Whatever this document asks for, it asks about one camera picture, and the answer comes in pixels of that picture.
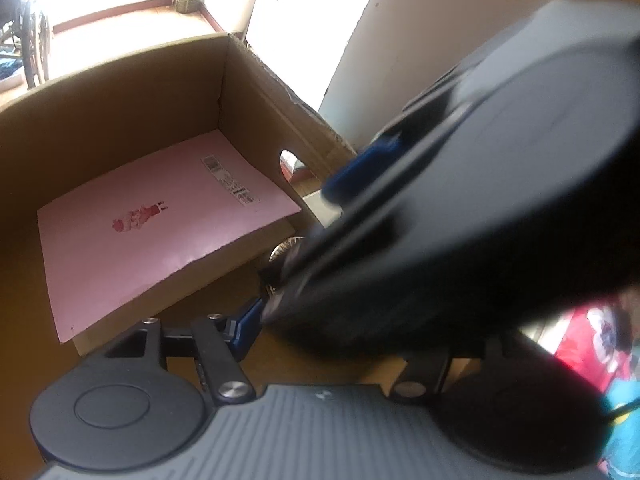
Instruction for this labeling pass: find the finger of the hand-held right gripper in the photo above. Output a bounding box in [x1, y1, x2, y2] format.
[257, 212, 398, 323]
[320, 59, 482, 207]

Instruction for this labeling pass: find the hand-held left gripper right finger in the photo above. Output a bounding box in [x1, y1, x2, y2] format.
[392, 352, 452, 404]

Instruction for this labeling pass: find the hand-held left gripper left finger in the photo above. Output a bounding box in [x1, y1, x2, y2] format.
[104, 296, 267, 405]

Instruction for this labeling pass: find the white tissue pack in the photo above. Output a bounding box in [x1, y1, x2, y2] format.
[304, 191, 347, 229]

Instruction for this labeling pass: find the pink envelope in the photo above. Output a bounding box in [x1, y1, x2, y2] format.
[37, 129, 304, 345]

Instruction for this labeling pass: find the brown cardboard box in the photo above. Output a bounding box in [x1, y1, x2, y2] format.
[0, 32, 359, 386]

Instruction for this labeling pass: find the red printed cloth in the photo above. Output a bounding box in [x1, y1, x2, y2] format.
[554, 299, 640, 401]

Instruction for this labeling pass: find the black wheelchair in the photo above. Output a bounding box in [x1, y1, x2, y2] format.
[0, 0, 54, 92]

